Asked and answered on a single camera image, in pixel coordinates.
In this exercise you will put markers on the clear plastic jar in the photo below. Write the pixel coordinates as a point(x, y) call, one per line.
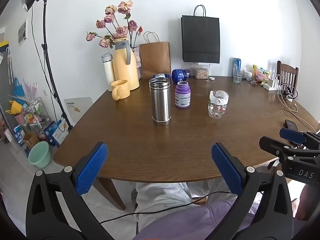
point(218, 105)

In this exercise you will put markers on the person's lilac sweatshirt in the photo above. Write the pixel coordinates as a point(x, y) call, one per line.
point(195, 223)

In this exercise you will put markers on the white thermos bottle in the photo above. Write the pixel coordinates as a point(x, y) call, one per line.
point(108, 75)

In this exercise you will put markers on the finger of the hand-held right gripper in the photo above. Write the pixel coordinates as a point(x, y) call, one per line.
point(272, 144)
point(292, 135)

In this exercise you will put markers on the large blue bottle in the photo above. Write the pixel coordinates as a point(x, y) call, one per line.
point(178, 75)

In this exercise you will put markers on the clear oat container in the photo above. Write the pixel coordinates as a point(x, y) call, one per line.
point(202, 72)

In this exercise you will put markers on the brown paper bag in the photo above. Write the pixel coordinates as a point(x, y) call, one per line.
point(155, 61)

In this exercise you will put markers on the black paper bag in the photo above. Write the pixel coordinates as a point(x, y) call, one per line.
point(200, 38)

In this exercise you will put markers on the colourful snack packet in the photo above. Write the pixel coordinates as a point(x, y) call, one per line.
point(261, 75)

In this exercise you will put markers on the blue and white box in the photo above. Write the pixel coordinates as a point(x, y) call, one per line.
point(55, 133)

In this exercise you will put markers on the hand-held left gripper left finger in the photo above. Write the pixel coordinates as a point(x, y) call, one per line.
point(91, 170)

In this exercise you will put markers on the black phone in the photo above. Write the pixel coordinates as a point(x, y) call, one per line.
point(291, 125)

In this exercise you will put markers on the black light stand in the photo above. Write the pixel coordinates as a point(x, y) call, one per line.
point(51, 75)

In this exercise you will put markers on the wooden chair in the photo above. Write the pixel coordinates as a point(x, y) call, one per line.
point(287, 73)

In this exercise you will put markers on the yellow mug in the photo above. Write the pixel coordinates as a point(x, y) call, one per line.
point(121, 90)

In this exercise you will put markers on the dried pink rose bouquet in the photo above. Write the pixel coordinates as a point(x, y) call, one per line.
point(120, 31)

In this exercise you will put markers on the pale pink vase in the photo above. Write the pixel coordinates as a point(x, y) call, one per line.
point(137, 57)

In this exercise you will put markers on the white flat box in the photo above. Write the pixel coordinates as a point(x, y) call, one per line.
point(77, 110)

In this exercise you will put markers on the small white jar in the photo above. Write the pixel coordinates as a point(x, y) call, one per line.
point(248, 75)

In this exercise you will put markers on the small cardboard box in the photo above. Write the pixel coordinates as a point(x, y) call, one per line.
point(31, 140)

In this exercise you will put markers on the blue tote bag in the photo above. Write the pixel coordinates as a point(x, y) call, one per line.
point(18, 88)

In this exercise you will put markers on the blue bottle with label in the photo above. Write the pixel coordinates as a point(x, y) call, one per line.
point(160, 75)

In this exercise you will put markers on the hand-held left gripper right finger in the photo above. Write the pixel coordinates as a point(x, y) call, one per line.
point(227, 166)

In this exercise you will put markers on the yellow thermos jug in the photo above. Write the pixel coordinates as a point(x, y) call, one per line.
point(125, 72)

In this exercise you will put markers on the white power strip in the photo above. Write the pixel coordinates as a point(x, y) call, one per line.
point(271, 85)

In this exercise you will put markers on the drinking glass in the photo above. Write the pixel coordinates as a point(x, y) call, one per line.
point(238, 77)

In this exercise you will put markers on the purple supplement bottle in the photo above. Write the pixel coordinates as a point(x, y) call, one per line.
point(183, 96)

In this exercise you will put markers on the person's grey trousers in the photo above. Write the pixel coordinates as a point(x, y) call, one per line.
point(162, 197)

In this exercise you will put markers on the green plastic basin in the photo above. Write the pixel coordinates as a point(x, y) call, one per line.
point(40, 156)

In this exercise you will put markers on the stainless steel cup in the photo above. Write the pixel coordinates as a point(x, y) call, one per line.
point(161, 102)

